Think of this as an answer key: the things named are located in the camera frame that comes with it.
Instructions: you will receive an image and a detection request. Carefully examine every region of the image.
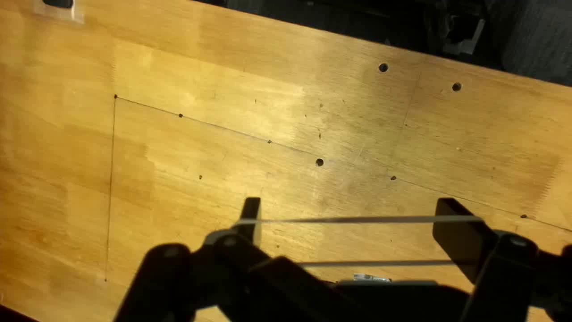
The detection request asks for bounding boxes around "dark equipment beside table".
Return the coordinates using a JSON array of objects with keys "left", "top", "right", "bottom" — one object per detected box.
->
[{"left": 437, "top": 9, "right": 491, "bottom": 59}]

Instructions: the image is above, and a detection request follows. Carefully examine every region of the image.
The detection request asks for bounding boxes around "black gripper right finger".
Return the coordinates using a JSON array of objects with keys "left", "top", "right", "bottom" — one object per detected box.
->
[{"left": 432, "top": 197, "right": 572, "bottom": 322}]

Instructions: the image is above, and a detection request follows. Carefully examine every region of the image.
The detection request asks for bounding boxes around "white plate with black insert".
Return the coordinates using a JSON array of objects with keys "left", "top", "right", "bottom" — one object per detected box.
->
[{"left": 33, "top": 0, "right": 87, "bottom": 25}]

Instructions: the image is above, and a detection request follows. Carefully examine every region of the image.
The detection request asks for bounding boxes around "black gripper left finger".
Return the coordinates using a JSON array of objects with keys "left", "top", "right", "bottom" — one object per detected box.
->
[{"left": 113, "top": 195, "right": 276, "bottom": 322}]

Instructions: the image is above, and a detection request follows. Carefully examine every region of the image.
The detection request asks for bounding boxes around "thin pale elastic band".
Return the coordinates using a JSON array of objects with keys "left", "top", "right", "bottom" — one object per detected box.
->
[{"left": 233, "top": 213, "right": 487, "bottom": 269}]

